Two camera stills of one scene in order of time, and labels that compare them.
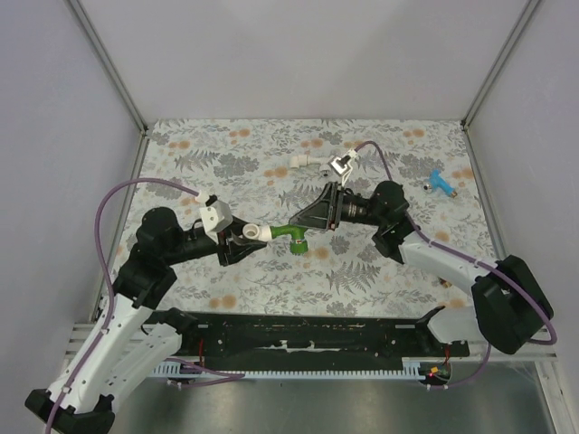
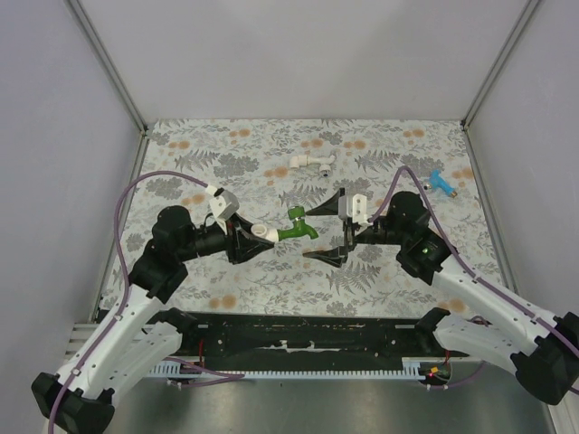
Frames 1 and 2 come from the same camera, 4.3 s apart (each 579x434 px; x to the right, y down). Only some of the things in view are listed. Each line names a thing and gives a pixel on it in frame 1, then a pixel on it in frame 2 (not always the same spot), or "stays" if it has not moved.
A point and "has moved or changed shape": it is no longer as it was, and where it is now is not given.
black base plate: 301,336 stays
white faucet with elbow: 305,160 stays
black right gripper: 320,214 → 334,256
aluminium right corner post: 522,21 stays
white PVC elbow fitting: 252,231 has moved or changed shape
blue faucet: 438,182 stays
